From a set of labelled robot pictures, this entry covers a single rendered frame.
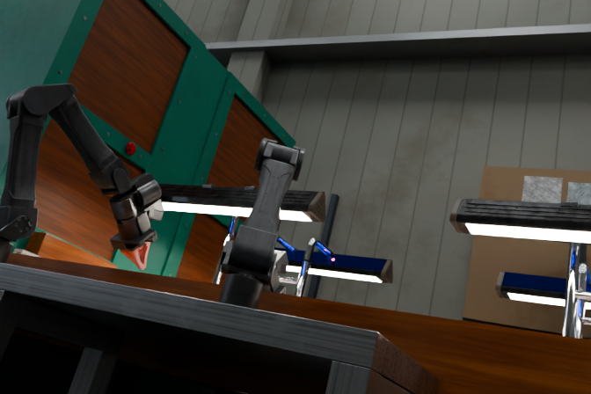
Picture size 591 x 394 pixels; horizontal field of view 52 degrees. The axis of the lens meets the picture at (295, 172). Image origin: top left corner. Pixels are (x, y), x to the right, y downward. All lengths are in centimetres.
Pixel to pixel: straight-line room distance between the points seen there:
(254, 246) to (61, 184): 105
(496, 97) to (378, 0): 133
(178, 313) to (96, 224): 127
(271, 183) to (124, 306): 40
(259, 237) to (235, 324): 29
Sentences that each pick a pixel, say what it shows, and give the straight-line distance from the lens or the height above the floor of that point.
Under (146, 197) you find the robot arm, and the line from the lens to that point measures 154.
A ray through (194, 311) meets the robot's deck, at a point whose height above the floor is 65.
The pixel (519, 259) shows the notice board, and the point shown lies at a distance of 369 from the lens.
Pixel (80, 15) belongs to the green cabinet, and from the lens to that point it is 202.
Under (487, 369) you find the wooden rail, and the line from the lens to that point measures 100.
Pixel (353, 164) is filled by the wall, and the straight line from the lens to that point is 419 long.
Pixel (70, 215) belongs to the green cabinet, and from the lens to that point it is 198.
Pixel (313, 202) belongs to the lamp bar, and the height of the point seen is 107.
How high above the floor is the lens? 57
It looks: 21 degrees up
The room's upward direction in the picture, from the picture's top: 15 degrees clockwise
